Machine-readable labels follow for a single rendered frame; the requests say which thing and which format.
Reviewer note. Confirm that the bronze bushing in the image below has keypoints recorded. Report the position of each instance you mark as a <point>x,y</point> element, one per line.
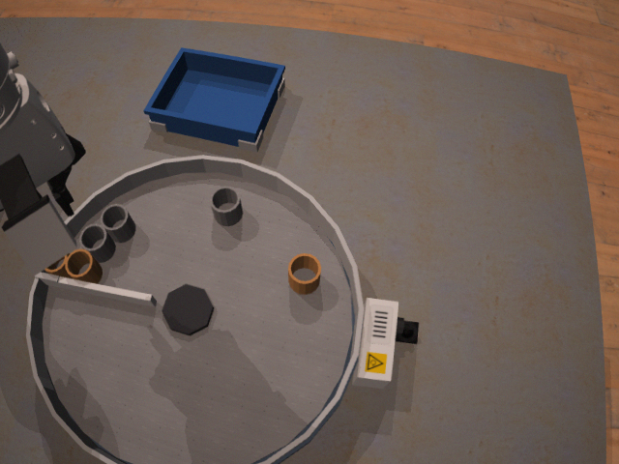
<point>301,261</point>
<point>61,271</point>
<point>77,259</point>

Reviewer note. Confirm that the blue plastic tray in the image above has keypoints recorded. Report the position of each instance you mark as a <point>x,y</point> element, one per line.
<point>220,87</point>

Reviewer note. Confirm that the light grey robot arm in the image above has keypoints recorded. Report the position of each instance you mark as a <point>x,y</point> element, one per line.
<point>34,226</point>

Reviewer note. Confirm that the grey metal bushing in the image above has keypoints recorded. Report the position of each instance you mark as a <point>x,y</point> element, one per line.
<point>110,216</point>
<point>224,195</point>
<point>92,233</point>

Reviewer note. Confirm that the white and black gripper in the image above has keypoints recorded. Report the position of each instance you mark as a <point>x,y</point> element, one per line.
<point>28,131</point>

